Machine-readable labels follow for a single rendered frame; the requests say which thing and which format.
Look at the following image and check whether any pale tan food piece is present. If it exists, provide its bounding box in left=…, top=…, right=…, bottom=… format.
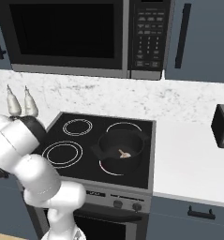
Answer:
left=117, top=148, right=132, bottom=159

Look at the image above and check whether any black cooking pot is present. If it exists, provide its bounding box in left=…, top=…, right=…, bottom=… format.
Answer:
left=91, top=127, right=151, bottom=175

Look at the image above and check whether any light wooden board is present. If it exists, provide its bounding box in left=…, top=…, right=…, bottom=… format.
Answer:
left=0, top=232, right=27, bottom=240

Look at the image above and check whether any black toaster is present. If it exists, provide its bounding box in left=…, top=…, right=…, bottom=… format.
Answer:
left=210, top=103, right=224, bottom=150

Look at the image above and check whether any black hob stove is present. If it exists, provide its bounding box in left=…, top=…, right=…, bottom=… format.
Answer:
left=31, top=111, right=157, bottom=240

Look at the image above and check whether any black oven door handle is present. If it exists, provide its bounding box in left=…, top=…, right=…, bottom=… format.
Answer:
left=73, top=208, right=143, bottom=224

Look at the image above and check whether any black oven door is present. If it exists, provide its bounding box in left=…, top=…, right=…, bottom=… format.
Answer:
left=42, top=208, right=149, bottom=240

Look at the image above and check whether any blue-grey drawer front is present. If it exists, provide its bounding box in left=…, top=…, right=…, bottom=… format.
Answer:
left=146, top=195, right=224, bottom=240

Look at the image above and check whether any black microwave oven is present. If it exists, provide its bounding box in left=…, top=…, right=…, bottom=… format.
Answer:
left=0, top=0, right=176, bottom=81

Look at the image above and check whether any dark stove knob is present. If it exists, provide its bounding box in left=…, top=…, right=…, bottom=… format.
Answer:
left=112, top=199, right=124, bottom=210
left=131, top=202, right=143, bottom=213

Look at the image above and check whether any black drawer handle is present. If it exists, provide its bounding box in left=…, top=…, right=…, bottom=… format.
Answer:
left=187, top=205, right=217, bottom=221

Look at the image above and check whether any blue-grey lower cupboard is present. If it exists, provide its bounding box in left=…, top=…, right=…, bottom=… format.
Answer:
left=0, top=174, right=40, bottom=240

